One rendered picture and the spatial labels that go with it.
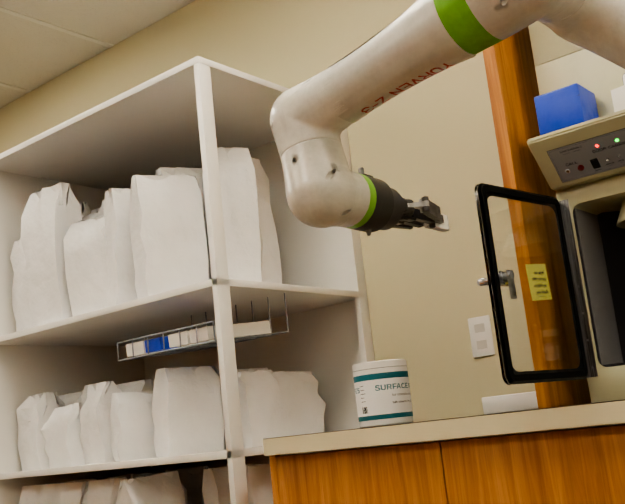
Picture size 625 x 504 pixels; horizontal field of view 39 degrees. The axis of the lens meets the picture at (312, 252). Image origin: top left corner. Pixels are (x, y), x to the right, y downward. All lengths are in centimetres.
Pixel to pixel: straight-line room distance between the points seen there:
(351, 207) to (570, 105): 73
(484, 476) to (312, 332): 125
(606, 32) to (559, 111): 67
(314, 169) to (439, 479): 78
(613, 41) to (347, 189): 43
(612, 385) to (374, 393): 52
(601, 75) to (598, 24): 76
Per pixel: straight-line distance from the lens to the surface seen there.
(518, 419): 173
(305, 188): 133
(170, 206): 259
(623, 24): 130
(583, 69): 208
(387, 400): 206
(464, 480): 183
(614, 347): 207
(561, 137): 194
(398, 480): 191
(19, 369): 318
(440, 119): 274
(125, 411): 262
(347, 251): 285
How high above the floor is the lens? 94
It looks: 12 degrees up
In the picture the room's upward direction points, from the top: 6 degrees counter-clockwise
